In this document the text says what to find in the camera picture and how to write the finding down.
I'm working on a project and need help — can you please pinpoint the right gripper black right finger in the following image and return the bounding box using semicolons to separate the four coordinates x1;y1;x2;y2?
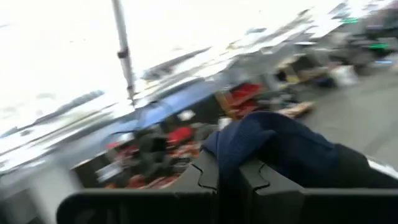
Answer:
239;159;398;224

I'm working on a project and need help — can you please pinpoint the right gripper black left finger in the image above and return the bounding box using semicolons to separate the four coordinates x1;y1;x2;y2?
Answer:
55;149;219;224

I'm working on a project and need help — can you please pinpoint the dark navy knit cloth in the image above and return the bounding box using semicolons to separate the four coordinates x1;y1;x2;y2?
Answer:
201;111;371;224

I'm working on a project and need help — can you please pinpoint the grey metal pole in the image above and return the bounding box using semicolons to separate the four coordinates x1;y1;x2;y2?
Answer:
111;0;137;107

